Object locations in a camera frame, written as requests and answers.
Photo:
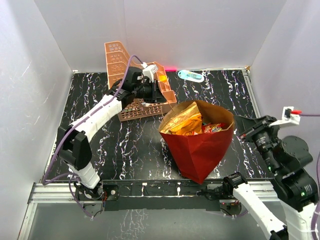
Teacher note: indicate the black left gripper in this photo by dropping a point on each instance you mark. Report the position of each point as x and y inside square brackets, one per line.
[156, 96]

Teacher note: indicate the black aluminium front rail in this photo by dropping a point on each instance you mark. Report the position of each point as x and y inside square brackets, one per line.
[172, 194]

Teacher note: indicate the red peanut snack packet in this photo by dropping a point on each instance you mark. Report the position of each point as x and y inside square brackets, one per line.
[213, 128]

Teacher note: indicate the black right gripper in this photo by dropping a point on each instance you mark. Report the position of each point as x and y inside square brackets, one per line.
[243, 124]

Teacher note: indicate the pink plastic tiered organizer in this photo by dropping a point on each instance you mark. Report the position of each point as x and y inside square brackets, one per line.
[120, 67]

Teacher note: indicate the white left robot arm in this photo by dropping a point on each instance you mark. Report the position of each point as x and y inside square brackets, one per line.
[74, 141]

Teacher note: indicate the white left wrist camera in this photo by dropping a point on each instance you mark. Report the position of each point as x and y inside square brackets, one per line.
[149, 71]

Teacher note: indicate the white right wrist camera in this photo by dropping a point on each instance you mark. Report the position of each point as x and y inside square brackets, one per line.
[290, 117]

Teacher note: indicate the orange yellow block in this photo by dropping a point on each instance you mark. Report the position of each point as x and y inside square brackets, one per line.
[162, 78]

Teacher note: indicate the red brown paper bag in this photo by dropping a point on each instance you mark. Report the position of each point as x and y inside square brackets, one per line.
[196, 156]

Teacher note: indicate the gold chips bag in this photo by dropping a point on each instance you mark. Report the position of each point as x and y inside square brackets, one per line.
[184, 119]

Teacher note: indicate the blue white blister pack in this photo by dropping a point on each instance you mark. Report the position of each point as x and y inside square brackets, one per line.
[191, 76]

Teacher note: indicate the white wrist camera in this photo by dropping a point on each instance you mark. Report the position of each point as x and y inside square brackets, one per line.
[290, 117]
[149, 71]

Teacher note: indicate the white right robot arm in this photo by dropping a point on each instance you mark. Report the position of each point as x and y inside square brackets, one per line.
[296, 190]

